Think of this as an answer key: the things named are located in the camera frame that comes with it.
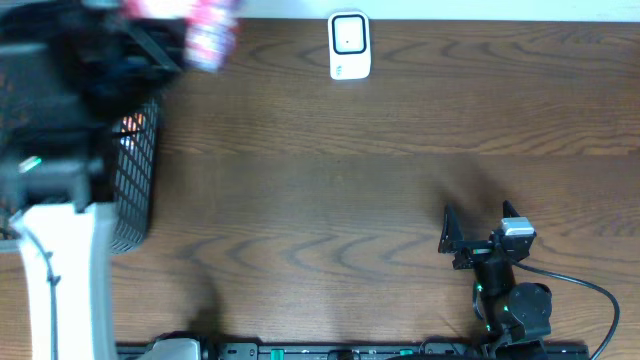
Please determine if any grey plastic mesh basket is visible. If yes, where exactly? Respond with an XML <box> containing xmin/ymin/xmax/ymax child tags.
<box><xmin>1</xmin><ymin>98</ymin><xmax>161</xmax><ymax>254</ymax></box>

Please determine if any red purple snack bag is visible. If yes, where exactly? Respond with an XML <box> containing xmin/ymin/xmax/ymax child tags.
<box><xmin>124</xmin><ymin>0</ymin><xmax>242</xmax><ymax>73</ymax></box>

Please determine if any white barcode scanner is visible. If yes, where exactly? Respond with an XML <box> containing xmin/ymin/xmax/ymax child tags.
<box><xmin>327</xmin><ymin>11</ymin><xmax>372</xmax><ymax>80</ymax></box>

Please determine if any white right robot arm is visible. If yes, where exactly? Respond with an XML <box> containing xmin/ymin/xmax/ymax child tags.
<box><xmin>438</xmin><ymin>201</ymin><xmax>552</xmax><ymax>359</ymax></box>

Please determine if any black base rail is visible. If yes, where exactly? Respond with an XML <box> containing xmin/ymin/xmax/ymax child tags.
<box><xmin>116</xmin><ymin>332</ymin><xmax>590</xmax><ymax>360</ymax></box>

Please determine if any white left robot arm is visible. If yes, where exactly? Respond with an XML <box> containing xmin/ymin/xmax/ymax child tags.
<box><xmin>1</xmin><ymin>1</ymin><xmax>186</xmax><ymax>359</ymax></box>

